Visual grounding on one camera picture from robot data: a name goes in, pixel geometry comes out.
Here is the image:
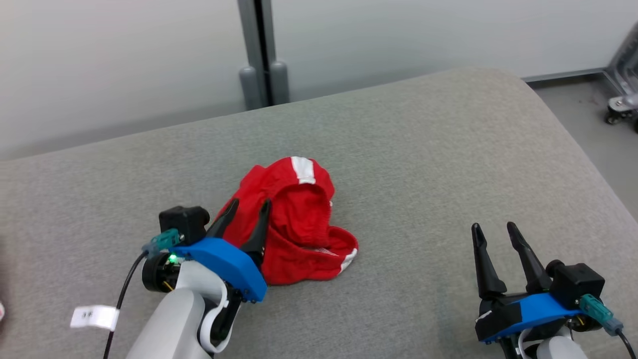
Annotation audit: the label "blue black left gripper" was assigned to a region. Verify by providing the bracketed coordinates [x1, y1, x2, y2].
[174, 198, 272, 303]

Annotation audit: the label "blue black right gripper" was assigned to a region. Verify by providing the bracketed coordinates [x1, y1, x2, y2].
[471, 221, 584, 345]

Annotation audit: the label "red shorts with white trim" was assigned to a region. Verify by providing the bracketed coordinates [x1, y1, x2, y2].
[212, 156, 359, 286]

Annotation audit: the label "grey cart leg with caster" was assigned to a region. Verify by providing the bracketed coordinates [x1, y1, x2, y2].
[605, 22, 638, 133]

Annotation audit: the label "black left cable teal plug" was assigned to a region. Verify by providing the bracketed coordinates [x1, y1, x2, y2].
[102, 228, 181, 359]

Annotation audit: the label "black cable teal plug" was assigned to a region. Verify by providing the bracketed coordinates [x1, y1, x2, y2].
[579, 294, 638, 359]
[102, 228, 181, 359]

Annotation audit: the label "black right cable teal plug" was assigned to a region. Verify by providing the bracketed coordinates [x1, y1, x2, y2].
[579, 294, 638, 359]

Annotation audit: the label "white left cable label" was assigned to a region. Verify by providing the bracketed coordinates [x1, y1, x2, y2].
[70, 305, 120, 332]

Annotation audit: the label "grey partition post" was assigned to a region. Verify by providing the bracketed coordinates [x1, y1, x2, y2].
[237, 0, 291, 111]

